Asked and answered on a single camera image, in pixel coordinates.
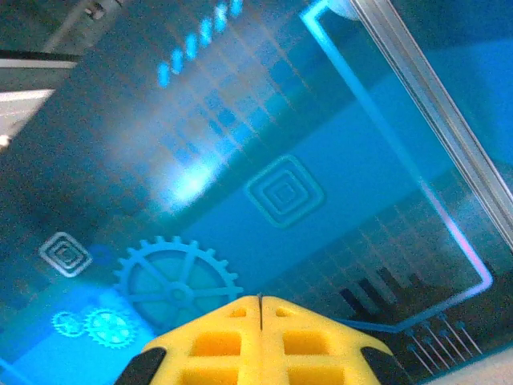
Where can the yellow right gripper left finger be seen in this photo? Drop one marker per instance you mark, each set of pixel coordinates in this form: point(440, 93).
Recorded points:
point(224, 341)

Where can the aluminium frame post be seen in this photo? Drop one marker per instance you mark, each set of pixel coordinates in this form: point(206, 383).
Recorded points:
point(441, 104)

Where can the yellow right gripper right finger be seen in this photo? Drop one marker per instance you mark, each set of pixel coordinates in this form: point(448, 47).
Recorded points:
point(308, 341)

